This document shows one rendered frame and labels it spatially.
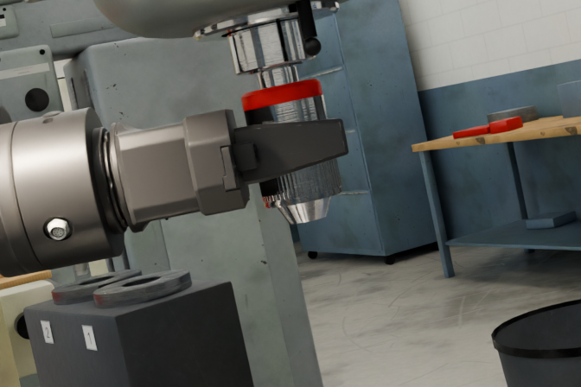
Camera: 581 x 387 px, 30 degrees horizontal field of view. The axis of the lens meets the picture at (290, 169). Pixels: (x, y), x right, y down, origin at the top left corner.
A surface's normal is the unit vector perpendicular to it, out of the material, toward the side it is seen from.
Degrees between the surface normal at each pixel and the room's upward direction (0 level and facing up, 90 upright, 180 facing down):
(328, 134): 90
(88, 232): 124
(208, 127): 45
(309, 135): 90
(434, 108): 90
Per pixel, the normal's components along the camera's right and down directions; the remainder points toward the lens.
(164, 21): -0.11, 0.93
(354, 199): -0.88, 0.21
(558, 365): -0.51, 0.22
